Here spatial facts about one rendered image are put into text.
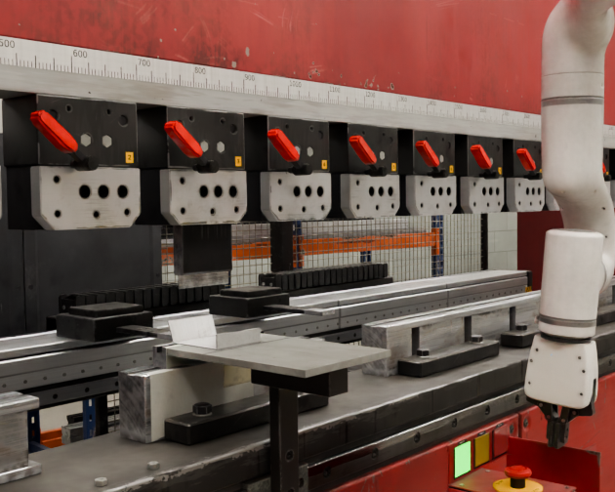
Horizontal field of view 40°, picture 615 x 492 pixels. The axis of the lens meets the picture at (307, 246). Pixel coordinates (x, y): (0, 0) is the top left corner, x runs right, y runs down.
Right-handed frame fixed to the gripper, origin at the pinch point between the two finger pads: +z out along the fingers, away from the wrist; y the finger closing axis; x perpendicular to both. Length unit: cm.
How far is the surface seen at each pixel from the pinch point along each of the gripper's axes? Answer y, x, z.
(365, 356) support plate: -13.7, -33.4, -14.5
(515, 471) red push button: -1.2, -11.3, 3.6
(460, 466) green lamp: -9.8, -12.1, 4.8
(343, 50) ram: -41, -7, -59
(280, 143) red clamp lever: -36, -27, -42
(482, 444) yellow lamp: -10.0, -5.0, 3.2
